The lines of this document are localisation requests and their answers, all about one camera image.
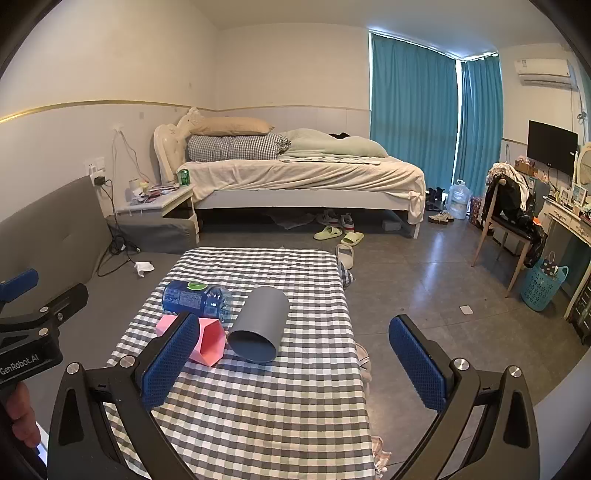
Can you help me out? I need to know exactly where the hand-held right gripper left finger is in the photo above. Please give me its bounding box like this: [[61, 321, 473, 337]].
[[47, 312, 201, 480]]

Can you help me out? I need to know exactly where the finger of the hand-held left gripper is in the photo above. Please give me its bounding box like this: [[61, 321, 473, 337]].
[[0, 283, 89, 335], [0, 268, 40, 302]]

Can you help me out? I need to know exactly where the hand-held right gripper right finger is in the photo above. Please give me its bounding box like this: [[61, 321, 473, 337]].
[[388, 315, 541, 480]]

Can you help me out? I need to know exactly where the grey cup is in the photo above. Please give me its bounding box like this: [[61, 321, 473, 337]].
[[228, 286, 290, 364]]

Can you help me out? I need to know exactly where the pink cup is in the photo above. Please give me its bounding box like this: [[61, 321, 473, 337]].
[[156, 315, 228, 367]]

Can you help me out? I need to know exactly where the person's left hand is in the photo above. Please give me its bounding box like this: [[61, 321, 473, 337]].
[[6, 382, 38, 450]]

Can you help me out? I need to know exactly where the grey padded panel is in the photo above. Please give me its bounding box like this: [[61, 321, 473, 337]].
[[0, 174, 114, 298]]

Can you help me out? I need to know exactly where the blue plastic water bottle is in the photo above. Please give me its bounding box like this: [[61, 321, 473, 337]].
[[161, 280, 232, 322]]

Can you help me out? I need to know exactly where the checkered tablecloth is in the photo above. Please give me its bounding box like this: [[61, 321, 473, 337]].
[[105, 247, 376, 480]]

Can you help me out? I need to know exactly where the blue laundry basket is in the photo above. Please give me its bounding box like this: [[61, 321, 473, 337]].
[[521, 265, 570, 311]]

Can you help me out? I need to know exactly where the white nightstand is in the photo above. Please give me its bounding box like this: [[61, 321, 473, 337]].
[[115, 185, 200, 244]]

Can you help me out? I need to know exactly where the wooden chair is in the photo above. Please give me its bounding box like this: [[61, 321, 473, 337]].
[[472, 175, 539, 297]]

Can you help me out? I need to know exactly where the large clear water jug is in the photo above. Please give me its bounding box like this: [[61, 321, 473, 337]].
[[448, 180, 472, 220]]

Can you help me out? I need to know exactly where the black jacket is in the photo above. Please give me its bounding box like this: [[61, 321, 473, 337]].
[[480, 173, 549, 269]]

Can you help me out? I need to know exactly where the white dressing table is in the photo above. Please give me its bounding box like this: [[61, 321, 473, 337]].
[[542, 191, 591, 344]]

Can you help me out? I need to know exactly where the white garment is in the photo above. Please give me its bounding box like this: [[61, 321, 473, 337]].
[[489, 161, 533, 209]]

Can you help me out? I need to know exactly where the white bed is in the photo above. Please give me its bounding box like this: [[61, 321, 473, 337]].
[[154, 107, 426, 239]]

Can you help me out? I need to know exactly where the checkered folded quilt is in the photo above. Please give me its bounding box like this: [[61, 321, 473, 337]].
[[187, 133, 293, 162]]

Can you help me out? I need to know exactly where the pale green blanket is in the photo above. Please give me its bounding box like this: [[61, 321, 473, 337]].
[[277, 128, 389, 160]]

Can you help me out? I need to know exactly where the beige pillow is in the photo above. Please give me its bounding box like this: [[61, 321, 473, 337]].
[[188, 117, 275, 137]]

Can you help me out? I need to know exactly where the narrow teal curtain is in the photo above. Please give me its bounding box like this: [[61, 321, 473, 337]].
[[459, 55, 504, 183]]

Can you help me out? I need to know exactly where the wide teal curtain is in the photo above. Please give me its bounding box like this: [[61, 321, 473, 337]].
[[369, 31, 459, 185]]

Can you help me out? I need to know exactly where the black television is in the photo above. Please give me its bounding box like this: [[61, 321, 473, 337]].
[[527, 120, 579, 176]]

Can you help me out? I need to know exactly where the round mirror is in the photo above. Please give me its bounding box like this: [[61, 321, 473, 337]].
[[577, 142, 591, 185]]

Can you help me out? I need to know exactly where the white air conditioner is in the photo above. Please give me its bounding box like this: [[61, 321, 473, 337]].
[[514, 58, 579, 89]]

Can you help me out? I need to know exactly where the black cable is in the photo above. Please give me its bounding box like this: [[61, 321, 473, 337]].
[[95, 178, 141, 278]]

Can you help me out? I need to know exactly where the white cable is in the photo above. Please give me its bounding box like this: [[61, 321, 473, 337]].
[[113, 129, 153, 185]]

